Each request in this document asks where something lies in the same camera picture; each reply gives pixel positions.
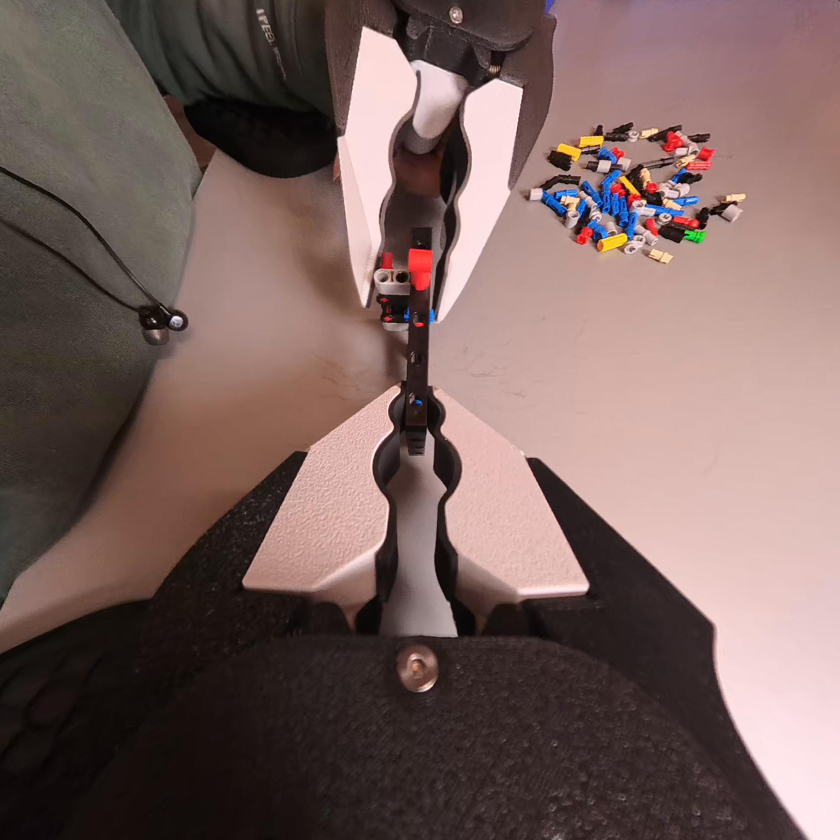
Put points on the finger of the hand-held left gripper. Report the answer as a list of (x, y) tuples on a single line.
[(489, 164), (367, 131)]

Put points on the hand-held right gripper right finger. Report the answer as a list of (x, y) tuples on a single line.
[(518, 518)]

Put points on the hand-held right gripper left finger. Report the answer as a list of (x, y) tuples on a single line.
[(315, 518)]

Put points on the black lego frame assembly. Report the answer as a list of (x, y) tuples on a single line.
[(418, 367)]

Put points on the person's left forearm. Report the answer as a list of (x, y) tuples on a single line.
[(229, 52)]

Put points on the pile of small lego pieces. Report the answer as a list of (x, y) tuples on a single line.
[(630, 197)]

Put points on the person's left hand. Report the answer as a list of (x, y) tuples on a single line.
[(423, 174)]

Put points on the black knit cloth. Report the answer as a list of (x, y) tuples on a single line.
[(262, 141), (59, 722)]

